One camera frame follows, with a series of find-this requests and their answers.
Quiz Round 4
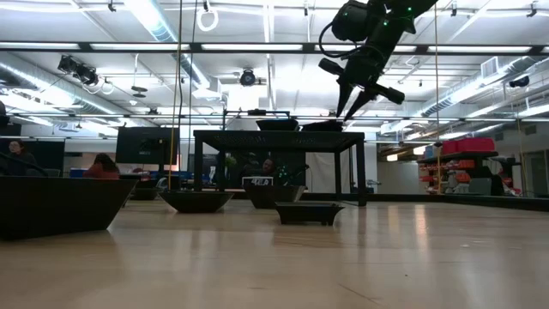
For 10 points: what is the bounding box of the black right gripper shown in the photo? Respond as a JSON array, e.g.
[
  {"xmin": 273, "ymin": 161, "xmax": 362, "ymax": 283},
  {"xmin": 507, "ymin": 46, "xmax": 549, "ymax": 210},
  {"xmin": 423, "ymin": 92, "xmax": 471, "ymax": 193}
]
[{"xmin": 318, "ymin": 39, "xmax": 407, "ymax": 123}]

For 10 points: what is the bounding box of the small black square plate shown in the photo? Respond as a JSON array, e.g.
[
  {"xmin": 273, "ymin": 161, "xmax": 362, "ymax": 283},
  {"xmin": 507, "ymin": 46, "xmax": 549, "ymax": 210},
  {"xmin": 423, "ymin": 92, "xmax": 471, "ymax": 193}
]
[{"xmin": 274, "ymin": 201, "xmax": 346, "ymax": 227}]

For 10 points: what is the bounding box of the white board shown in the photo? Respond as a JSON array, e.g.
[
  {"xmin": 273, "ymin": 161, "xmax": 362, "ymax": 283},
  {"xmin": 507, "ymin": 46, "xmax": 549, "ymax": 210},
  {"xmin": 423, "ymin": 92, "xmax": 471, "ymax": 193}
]
[{"xmin": 305, "ymin": 150, "xmax": 359, "ymax": 194}]

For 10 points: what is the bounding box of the black perforated metal rack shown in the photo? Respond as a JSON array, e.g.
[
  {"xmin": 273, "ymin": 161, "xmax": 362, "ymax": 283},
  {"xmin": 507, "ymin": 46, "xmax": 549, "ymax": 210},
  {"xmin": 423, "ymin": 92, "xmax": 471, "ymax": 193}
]
[{"xmin": 192, "ymin": 130, "xmax": 368, "ymax": 208}]

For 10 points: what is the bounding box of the thin black metal stand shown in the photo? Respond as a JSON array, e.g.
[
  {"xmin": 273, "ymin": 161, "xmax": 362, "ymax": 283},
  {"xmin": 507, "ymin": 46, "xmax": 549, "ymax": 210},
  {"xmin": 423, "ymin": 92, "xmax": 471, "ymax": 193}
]
[{"xmin": 221, "ymin": 109, "xmax": 293, "ymax": 132}]

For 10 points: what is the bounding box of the black round ceiling fixture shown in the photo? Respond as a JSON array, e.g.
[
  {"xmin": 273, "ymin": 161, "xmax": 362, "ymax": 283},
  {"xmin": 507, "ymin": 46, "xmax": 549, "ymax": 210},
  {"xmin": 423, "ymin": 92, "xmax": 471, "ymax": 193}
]
[{"xmin": 238, "ymin": 68, "xmax": 257, "ymax": 88}]

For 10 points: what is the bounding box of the person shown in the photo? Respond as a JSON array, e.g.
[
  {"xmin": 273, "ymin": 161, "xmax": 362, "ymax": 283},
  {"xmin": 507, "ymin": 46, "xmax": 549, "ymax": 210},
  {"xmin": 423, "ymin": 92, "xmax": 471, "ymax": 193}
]
[
  {"xmin": 259, "ymin": 157, "xmax": 278, "ymax": 177},
  {"xmin": 82, "ymin": 153, "xmax": 121, "ymax": 180},
  {"xmin": 6, "ymin": 139, "xmax": 38, "ymax": 177}
]

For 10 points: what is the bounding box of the black storage shelf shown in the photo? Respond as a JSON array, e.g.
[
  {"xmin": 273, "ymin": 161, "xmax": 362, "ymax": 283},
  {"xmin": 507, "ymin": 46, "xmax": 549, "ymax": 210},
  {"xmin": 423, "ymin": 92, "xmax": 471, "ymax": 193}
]
[{"xmin": 418, "ymin": 136, "xmax": 522, "ymax": 197}]

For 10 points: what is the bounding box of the white sign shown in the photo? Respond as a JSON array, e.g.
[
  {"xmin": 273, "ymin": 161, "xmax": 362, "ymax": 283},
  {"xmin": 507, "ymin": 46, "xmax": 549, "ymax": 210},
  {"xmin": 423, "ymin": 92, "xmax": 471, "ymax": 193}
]
[{"xmin": 242, "ymin": 175, "xmax": 275, "ymax": 187}]

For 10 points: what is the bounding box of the red storage bin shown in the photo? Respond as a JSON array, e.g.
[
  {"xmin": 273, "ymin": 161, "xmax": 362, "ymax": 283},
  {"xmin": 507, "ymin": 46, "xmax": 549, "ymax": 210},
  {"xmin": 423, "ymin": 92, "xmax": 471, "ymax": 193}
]
[{"xmin": 441, "ymin": 136, "xmax": 497, "ymax": 155}]

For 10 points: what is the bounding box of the black monitor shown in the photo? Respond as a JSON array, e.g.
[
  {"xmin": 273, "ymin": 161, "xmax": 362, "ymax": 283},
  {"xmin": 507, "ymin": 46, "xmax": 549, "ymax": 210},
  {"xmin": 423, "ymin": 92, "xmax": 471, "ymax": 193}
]
[
  {"xmin": 114, "ymin": 126, "xmax": 181, "ymax": 166},
  {"xmin": 25, "ymin": 137, "xmax": 66, "ymax": 173}
]

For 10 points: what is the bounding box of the black ceiling spotlight cluster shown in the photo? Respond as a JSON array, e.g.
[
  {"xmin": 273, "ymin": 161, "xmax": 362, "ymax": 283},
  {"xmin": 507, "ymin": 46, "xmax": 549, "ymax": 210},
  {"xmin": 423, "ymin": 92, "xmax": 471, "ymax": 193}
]
[{"xmin": 57, "ymin": 54, "xmax": 100, "ymax": 87}]

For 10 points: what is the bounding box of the silver ceiling duct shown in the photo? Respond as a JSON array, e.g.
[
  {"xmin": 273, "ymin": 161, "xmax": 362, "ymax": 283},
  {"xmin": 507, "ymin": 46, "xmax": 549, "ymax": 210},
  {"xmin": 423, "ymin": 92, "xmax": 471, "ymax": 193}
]
[
  {"xmin": 0, "ymin": 51, "xmax": 125, "ymax": 117},
  {"xmin": 124, "ymin": 0, "xmax": 224, "ymax": 102},
  {"xmin": 419, "ymin": 55, "xmax": 549, "ymax": 119}
]

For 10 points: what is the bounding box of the black metal table frame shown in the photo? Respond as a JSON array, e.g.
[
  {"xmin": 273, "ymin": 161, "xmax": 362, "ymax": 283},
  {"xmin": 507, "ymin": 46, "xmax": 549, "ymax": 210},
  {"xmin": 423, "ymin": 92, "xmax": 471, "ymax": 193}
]
[{"xmin": 130, "ymin": 186, "xmax": 549, "ymax": 212}]

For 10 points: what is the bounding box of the long black cable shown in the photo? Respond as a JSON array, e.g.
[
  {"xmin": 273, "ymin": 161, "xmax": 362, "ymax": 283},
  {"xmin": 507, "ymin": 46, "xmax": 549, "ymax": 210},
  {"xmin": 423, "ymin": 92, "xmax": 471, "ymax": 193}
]
[{"xmin": 185, "ymin": 0, "xmax": 198, "ymax": 173}]

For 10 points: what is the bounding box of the black ceiling light rail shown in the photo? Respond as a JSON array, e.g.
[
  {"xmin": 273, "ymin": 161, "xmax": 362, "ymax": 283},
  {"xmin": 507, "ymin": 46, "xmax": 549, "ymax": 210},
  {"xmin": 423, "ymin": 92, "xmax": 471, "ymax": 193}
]
[{"xmin": 0, "ymin": 40, "xmax": 549, "ymax": 55}]

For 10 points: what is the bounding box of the white ring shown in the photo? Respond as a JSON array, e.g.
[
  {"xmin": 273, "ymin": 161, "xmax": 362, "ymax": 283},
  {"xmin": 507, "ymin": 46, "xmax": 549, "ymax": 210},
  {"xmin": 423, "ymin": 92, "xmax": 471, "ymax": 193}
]
[{"xmin": 196, "ymin": 7, "xmax": 220, "ymax": 33}]

